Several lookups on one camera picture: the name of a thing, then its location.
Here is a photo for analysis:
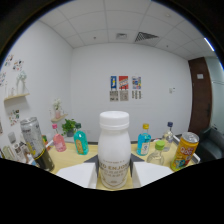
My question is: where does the clear bottle green cap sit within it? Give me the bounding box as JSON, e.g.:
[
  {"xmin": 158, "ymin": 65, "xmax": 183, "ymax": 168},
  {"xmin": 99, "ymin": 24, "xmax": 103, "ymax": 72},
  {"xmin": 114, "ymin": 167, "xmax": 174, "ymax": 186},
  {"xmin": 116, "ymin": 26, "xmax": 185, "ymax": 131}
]
[{"xmin": 146, "ymin": 139, "xmax": 167, "ymax": 167}]

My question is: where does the teal liquid bottle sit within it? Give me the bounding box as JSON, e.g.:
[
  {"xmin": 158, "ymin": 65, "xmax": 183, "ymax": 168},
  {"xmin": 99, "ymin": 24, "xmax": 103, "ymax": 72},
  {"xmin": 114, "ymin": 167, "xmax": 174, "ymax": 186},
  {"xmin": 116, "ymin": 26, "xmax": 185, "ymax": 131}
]
[{"xmin": 73, "ymin": 122, "xmax": 90, "ymax": 156}]

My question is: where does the small wooden wall shelf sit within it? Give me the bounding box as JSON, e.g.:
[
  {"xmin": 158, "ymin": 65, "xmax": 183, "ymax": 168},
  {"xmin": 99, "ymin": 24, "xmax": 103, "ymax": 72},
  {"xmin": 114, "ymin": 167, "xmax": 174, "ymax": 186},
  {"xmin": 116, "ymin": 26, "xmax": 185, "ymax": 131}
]
[{"xmin": 50, "ymin": 113, "xmax": 69, "ymax": 123}]

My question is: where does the white vase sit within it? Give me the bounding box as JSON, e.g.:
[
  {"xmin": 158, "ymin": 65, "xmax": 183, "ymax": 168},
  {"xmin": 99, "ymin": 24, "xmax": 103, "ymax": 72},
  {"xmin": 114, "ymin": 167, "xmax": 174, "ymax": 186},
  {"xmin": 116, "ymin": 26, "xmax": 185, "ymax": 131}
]
[{"xmin": 15, "ymin": 70, "xmax": 28, "ymax": 96}]

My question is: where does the blue wall poster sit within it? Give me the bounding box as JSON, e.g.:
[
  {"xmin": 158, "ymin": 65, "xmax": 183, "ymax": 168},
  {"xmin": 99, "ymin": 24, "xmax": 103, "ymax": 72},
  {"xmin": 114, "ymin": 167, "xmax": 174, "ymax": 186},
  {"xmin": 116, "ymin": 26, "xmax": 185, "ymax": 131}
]
[{"xmin": 110, "ymin": 75, "xmax": 118, "ymax": 91}]

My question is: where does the blue bottle yellow cap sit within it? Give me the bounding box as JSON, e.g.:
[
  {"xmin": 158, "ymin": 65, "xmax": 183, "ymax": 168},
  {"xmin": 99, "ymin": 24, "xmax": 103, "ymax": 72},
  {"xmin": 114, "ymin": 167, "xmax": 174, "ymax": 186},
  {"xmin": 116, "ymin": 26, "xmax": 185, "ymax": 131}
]
[{"xmin": 136, "ymin": 123, "xmax": 153, "ymax": 157}]

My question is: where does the white milk bottle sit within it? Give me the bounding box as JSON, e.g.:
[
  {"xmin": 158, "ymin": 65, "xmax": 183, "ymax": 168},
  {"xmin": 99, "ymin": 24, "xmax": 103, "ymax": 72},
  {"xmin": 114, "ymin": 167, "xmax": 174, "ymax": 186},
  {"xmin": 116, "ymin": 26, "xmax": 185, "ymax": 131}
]
[{"xmin": 97, "ymin": 110, "xmax": 133, "ymax": 190}]

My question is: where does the green potted plant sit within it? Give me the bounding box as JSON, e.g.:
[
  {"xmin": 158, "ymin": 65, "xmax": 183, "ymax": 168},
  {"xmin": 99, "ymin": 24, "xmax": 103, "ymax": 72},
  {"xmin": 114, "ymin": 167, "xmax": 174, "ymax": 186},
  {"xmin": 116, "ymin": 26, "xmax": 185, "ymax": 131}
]
[{"xmin": 61, "ymin": 118, "xmax": 78, "ymax": 138}]

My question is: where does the ceiling air vent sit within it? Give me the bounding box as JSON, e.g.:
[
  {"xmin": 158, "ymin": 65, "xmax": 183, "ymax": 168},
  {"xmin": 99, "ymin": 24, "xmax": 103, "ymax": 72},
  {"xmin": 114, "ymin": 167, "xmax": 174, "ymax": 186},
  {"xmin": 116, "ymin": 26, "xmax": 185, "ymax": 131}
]
[{"xmin": 134, "ymin": 31, "xmax": 160, "ymax": 44}]

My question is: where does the pink vase with flowers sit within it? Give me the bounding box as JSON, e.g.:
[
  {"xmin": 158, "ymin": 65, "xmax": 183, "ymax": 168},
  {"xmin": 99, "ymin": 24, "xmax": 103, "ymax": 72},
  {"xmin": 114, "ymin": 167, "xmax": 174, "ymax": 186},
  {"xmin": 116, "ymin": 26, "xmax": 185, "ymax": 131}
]
[{"xmin": 52, "ymin": 98, "xmax": 64, "ymax": 120}]

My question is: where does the square ceiling fixture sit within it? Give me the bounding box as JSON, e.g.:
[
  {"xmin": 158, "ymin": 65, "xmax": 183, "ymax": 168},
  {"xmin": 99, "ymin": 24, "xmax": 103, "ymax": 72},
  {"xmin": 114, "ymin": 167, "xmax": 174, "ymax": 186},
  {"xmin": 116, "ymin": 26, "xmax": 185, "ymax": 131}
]
[{"xmin": 115, "ymin": 32, "xmax": 128, "ymax": 40}]

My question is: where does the brown door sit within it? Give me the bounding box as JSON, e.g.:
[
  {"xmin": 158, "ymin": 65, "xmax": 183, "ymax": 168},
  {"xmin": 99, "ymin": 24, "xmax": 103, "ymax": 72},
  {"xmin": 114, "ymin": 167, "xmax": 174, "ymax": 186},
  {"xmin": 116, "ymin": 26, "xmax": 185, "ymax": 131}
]
[{"xmin": 188, "ymin": 56, "xmax": 213, "ymax": 136}]

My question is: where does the black armchair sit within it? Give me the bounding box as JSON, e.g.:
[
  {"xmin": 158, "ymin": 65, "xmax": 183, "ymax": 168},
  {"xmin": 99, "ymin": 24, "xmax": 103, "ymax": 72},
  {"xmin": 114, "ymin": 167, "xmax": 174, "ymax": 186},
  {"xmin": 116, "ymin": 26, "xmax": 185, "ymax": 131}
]
[{"xmin": 196, "ymin": 126, "xmax": 224, "ymax": 163}]

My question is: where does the clear bottle blue cap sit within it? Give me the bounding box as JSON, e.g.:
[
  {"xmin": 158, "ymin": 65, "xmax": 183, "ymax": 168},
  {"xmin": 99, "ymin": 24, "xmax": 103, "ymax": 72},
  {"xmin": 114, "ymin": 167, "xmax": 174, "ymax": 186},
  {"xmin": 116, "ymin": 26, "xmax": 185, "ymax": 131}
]
[{"xmin": 161, "ymin": 121, "xmax": 175, "ymax": 153}]

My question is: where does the tall black silver can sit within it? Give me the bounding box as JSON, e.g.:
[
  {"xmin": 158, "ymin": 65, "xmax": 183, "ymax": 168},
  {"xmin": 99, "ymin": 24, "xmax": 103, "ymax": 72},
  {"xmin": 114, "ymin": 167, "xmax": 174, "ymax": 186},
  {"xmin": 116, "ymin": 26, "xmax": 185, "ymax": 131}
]
[{"xmin": 19, "ymin": 116, "xmax": 56, "ymax": 173}]

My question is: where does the pink liquid bottle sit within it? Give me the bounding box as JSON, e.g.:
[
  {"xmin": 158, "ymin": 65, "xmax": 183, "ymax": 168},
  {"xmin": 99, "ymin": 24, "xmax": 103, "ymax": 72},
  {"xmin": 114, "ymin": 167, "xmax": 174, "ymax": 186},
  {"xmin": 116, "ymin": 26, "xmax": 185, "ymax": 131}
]
[{"xmin": 51, "ymin": 123, "xmax": 68, "ymax": 153}]

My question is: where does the multicolour wall poster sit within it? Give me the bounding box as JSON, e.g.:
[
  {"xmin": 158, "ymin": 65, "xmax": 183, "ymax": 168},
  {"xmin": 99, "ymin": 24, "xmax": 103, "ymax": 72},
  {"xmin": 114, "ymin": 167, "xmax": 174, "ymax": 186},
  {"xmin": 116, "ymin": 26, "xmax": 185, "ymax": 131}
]
[{"xmin": 131, "ymin": 75, "xmax": 142, "ymax": 90}]

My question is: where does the two-tier wooden shelf rack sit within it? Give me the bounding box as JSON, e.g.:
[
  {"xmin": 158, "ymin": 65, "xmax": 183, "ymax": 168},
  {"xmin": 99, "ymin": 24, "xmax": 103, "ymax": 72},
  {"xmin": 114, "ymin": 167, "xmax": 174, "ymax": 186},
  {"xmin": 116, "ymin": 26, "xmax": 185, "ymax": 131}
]
[{"xmin": 44, "ymin": 141, "xmax": 201, "ymax": 191}]

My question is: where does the red wall poster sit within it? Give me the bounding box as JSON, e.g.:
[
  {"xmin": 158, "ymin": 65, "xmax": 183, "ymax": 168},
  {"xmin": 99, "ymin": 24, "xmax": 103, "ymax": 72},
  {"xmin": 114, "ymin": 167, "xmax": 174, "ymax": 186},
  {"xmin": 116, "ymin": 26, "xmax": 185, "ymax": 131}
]
[{"xmin": 118, "ymin": 75, "xmax": 129, "ymax": 91}]

